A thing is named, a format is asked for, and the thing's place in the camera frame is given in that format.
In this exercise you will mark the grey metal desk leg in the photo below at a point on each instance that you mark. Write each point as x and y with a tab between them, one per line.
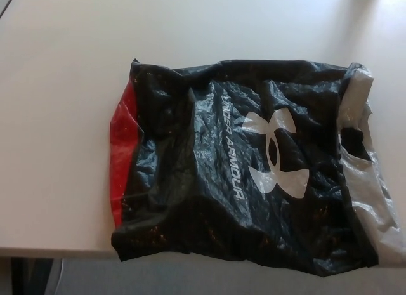
36	276

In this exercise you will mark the black red grey plastic bag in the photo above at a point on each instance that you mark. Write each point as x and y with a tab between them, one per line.
215	161

